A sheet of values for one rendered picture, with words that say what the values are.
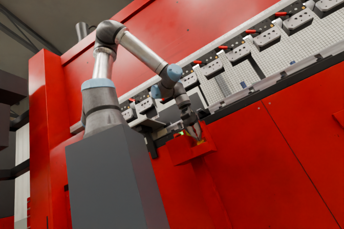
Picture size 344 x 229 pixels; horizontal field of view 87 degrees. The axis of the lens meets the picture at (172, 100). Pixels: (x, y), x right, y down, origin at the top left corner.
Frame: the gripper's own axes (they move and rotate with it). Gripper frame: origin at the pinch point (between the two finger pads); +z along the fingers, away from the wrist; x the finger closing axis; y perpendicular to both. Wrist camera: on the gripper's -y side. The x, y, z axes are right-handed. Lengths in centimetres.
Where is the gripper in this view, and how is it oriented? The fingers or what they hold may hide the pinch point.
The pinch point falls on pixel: (198, 138)
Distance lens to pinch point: 94.2
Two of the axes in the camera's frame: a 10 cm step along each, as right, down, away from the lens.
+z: 3.6, 8.7, -3.4
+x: -8.6, 4.5, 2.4
